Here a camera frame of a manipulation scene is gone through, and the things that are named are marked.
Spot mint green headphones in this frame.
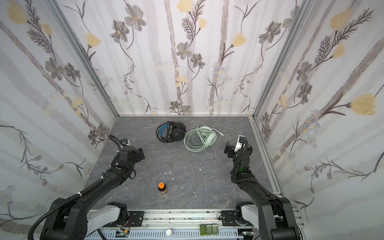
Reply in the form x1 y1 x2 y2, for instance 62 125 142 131
184 126 223 153

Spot black corrugated left conduit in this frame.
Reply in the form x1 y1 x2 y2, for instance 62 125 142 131
27 134 124 240

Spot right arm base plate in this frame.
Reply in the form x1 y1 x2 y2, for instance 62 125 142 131
218 210 253 227

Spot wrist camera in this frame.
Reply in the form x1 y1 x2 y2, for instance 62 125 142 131
120 139 130 147
234 135 248 153

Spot black blue headphones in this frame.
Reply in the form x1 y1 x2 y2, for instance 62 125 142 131
156 121 187 143

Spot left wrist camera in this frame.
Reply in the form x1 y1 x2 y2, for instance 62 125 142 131
120 139 130 147

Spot corner aluminium profile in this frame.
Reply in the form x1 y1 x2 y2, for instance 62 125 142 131
252 0 315 118
45 0 120 118

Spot aluminium mounting rail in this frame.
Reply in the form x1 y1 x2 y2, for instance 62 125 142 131
55 208 307 240

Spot left corner aluminium profile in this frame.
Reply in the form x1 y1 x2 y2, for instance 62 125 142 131
45 0 120 118

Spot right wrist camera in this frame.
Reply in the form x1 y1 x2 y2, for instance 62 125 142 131
234 135 248 153

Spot right corner aluminium profile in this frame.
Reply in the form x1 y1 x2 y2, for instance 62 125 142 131
252 0 315 118

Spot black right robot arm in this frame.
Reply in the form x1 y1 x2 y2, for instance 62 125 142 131
224 137 302 240

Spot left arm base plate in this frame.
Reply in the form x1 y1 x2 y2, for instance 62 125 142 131
104 210 144 228

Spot small orange cap bottle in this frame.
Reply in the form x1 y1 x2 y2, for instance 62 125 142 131
158 182 168 195

